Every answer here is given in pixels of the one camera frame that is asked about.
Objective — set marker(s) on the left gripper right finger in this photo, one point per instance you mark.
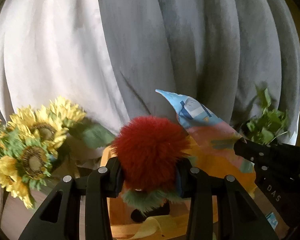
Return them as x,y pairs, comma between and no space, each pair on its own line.
239,217

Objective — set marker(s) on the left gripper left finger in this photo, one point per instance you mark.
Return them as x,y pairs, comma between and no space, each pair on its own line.
58,215

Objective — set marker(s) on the blue tissue pack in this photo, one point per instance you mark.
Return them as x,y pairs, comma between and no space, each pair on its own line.
271,218

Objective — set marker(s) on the colourful printed cloth pouch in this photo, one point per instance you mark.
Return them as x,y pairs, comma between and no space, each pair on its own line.
214,137

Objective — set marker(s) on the black mouse plush toy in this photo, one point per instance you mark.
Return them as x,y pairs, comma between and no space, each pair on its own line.
138,217

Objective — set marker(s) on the red fluffy plush toy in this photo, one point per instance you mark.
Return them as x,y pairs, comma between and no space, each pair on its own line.
148,149

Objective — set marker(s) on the orange plastic crate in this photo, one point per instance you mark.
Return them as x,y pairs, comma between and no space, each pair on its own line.
174,226

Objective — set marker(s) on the green potted plant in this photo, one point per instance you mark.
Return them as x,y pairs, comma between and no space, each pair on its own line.
267,127

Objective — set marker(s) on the sunflower bouquet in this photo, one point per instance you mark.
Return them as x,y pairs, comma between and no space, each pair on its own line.
33,143

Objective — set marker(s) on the grey curtain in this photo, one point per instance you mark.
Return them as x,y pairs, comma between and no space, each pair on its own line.
215,51

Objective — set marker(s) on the beige curtain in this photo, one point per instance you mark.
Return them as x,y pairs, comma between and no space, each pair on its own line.
50,48

